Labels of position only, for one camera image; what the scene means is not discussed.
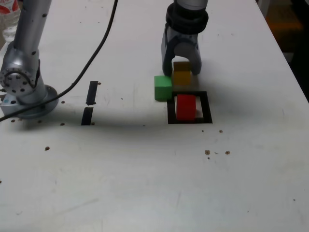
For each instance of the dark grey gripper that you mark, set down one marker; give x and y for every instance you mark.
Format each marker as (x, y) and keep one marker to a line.
(179, 37)

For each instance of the yellow cube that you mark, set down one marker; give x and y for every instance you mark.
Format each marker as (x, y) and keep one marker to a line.
(182, 77)

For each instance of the green cube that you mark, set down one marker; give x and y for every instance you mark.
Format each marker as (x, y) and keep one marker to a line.
(163, 88)

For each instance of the red cube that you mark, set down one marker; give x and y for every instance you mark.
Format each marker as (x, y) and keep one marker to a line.
(186, 107)

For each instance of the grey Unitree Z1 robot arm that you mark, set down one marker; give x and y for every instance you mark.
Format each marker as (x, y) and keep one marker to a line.
(29, 36)

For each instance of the black tape square outline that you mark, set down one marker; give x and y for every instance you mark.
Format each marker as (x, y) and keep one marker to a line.
(207, 108)

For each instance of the black tape strip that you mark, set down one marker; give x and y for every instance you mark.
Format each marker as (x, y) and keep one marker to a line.
(87, 116)

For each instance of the clear plastic water bottle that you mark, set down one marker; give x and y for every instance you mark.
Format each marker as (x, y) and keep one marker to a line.
(9, 14)

